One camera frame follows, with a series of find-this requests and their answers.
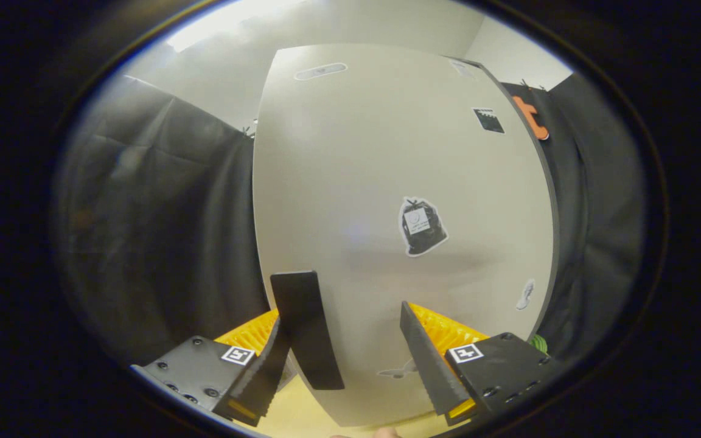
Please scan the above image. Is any ceiling light panel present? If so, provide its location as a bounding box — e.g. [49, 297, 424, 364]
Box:
[168, 0, 302, 52]

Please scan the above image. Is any white shoe cabinet door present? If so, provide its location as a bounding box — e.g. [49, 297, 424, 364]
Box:
[252, 44, 555, 428]

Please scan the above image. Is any grey shoe cabinet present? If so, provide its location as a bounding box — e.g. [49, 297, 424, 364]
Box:
[448, 56, 561, 341]

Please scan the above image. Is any black backdrop cloth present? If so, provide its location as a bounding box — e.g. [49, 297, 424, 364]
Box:
[55, 73, 646, 366]

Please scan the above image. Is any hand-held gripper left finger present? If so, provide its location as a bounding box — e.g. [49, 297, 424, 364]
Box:
[130, 309, 293, 428]

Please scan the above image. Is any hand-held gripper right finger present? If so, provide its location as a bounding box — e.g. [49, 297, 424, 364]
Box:
[399, 301, 570, 426]

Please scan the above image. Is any black door handle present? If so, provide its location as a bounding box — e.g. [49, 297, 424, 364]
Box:
[270, 271, 345, 390]

